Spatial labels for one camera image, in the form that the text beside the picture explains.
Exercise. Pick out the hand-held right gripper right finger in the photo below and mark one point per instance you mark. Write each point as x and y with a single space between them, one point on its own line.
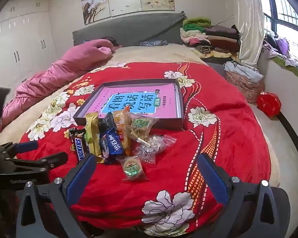
212 178

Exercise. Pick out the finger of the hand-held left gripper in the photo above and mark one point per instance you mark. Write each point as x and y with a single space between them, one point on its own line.
49 160
27 146

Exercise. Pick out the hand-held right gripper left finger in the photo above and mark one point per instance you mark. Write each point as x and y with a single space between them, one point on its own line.
82 176

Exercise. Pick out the brown chocolate bar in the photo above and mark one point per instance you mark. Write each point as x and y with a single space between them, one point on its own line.
79 146

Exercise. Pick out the blue cookie packet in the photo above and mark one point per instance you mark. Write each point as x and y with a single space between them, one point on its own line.
110 147

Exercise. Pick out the gold wrapper snack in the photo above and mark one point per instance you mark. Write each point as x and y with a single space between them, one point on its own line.
93 129

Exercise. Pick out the small round cake packet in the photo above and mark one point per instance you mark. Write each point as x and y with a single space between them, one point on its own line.
131 167

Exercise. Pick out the orange cracker packet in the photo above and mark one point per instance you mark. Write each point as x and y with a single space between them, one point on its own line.
121 126

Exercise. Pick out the clear pastry packet green label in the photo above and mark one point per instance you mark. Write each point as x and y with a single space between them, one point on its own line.
141 131

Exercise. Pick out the dark shallow cardboard box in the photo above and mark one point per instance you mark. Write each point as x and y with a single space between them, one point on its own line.
180 104

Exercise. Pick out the red floral blanket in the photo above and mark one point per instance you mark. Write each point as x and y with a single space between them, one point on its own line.
213 141

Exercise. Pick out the black and green snack packet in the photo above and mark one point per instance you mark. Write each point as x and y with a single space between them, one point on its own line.
106 123

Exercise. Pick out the clear plastic candy packet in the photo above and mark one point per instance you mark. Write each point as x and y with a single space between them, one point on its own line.
151 148

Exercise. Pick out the pink quilt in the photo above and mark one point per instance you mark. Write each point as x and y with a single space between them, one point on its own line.
52 74

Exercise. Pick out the white wardrobe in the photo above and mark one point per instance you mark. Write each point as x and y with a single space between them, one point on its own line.
19 37

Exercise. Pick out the red plastic bag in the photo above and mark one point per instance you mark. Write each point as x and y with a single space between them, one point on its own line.
268 103

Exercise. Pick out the pink book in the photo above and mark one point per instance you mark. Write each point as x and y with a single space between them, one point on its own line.
124 91

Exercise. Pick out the floral fabric bag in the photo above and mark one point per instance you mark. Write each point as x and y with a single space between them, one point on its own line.
243 89

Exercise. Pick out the light blue clothes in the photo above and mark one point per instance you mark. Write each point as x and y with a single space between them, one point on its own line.
241 70

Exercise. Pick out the dark cloth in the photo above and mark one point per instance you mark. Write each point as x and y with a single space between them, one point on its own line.
111 41

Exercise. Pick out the beige bedsheet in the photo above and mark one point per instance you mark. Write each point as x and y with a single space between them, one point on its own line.
151 53

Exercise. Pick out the stack of folded clothes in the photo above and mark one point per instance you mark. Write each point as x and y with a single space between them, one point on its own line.
208 37

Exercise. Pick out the mixed laundry pile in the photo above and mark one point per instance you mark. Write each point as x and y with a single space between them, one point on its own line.
283 52

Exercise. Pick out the blue patterned cloth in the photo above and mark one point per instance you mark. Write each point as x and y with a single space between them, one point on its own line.
152 43

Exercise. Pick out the grey padded headboard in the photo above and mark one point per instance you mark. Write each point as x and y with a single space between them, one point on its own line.
129 29

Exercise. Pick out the white satin curtain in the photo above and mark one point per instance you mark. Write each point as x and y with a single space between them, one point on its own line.
248 24

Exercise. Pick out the barred window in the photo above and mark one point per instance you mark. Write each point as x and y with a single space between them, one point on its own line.
285 10

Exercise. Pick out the black metal rail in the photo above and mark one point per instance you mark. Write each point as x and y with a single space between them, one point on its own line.
291 133

